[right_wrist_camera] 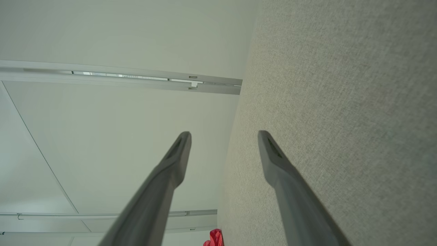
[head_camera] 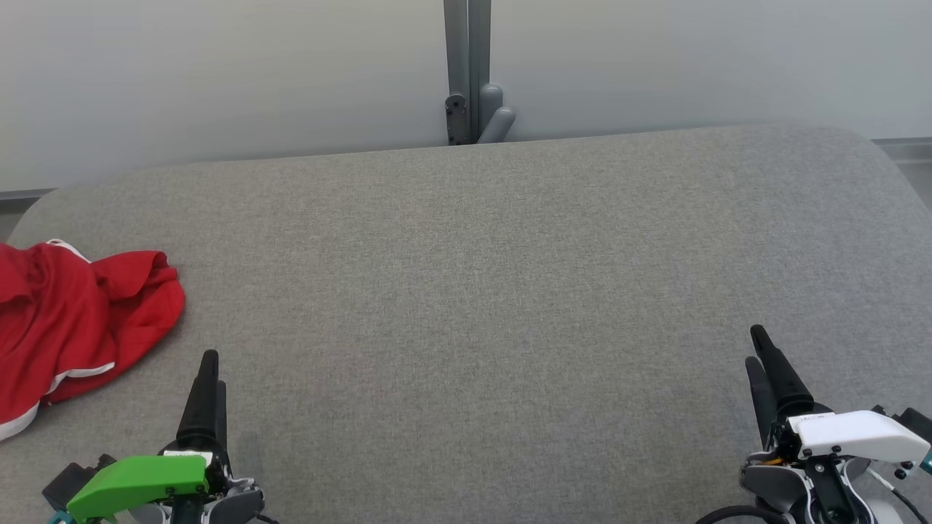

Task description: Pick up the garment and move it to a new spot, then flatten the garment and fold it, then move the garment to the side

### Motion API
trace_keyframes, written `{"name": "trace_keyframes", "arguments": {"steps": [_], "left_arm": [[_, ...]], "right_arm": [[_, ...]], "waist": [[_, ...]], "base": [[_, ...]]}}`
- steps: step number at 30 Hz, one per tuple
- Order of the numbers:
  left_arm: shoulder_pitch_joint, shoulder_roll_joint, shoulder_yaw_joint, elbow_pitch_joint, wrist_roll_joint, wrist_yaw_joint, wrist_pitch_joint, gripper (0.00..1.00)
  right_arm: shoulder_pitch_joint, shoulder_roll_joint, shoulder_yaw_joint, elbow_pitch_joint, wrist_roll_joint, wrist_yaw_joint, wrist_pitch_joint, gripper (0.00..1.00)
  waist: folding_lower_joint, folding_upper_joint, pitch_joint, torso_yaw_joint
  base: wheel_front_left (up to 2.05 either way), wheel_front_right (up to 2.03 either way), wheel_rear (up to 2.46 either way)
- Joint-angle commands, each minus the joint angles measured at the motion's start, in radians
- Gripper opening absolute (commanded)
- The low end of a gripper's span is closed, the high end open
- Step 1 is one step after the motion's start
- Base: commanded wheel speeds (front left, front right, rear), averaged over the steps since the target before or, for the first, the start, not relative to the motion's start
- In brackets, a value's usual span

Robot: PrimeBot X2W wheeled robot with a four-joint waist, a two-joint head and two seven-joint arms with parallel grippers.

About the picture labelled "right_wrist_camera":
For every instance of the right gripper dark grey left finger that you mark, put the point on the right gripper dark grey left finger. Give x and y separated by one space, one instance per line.
160 191

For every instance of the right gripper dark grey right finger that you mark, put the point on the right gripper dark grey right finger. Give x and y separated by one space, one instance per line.
297 205

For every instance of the white aluminium wall rail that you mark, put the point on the white aluminium wall rail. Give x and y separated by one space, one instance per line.
136 83

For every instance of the red shirt with white cuffs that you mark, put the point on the red shirt with white cuffs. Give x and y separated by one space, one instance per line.
215 238

